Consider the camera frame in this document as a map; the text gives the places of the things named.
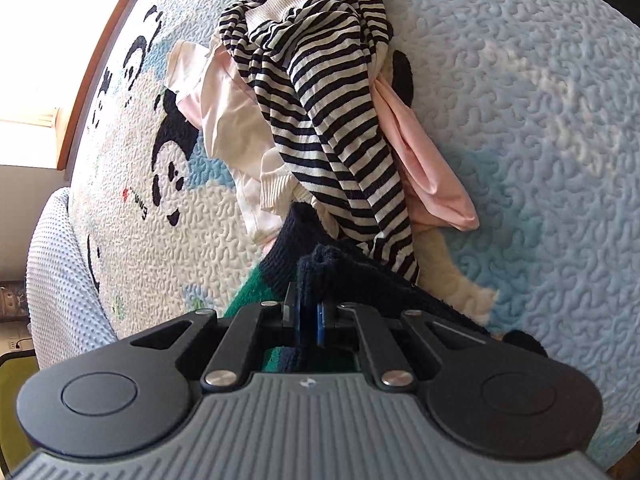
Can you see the green bin with black rim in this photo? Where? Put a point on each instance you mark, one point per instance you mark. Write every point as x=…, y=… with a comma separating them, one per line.
x=15, y=395

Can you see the light blue dotted blanket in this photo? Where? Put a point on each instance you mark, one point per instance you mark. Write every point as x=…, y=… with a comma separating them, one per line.
x=65, y=280

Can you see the panda printed quilt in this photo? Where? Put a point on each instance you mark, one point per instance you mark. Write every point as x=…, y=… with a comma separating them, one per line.
x=525, y=110

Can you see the pink garment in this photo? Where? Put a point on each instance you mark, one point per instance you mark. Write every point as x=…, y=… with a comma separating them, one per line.
x=420, y=150

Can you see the black white striped shirt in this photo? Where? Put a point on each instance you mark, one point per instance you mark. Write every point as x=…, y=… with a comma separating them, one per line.
x=325, y=125

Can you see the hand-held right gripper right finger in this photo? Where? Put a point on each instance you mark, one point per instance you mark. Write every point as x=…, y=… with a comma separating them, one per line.
x=320, y=325

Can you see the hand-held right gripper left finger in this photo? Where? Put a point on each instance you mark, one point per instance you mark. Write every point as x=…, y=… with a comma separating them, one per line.
x=300, y=325

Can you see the white garment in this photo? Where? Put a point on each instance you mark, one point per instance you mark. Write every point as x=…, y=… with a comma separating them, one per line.
x=230, y=125

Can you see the wall socket with plug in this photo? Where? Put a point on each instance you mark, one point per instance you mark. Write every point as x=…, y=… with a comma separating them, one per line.
x=15, y=345

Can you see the blue green cream zigzag sweater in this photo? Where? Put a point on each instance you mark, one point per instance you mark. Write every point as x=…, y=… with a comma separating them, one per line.
x=350, y=270

